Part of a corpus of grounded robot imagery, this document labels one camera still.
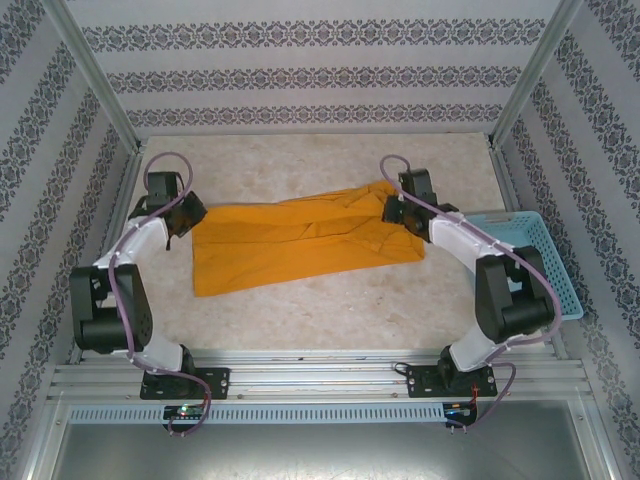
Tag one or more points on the light blue plastic basket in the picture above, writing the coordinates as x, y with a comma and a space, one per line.
550, 250

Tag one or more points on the grey steel sheet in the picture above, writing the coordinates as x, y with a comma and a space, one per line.
320, 455

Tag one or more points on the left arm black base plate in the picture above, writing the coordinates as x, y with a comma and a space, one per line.
217, 382

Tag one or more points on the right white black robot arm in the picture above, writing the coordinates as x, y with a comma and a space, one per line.
515, 300

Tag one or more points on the small circuit board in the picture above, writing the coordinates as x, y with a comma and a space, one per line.
185, 411
460, 409

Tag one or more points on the orange t-shirt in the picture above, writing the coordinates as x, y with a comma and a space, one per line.
300, 240

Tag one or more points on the aluminium corner post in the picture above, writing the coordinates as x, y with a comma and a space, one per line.
95, 70
535, 70

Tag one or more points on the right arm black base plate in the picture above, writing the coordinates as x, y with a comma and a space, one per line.
420, 382

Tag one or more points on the aluminium mounting rail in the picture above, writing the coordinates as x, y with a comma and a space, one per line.
320, 380

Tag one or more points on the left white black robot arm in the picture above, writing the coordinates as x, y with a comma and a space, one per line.
110, 310

